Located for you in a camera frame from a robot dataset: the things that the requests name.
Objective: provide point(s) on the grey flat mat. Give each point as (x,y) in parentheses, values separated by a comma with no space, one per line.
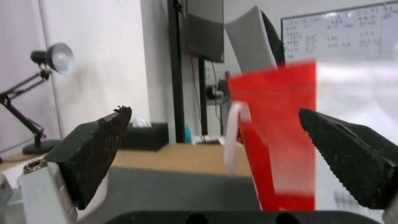
(180,189)

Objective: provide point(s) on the whiteboard with writing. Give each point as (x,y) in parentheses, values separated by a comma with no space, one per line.
(339,35)

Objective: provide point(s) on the black tissue box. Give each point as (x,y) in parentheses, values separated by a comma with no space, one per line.
(144,136)

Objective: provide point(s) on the black desk lamp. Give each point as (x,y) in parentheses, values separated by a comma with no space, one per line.
(40,98)

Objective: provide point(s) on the dark monitor on pole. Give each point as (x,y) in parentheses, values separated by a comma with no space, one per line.
(202,30)

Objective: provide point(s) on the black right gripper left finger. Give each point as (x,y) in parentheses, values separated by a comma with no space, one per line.
(90,154)

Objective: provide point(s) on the small blue bottle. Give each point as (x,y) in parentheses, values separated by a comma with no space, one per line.
(189,134)

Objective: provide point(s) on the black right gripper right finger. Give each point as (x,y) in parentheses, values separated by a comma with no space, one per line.
(351,158)

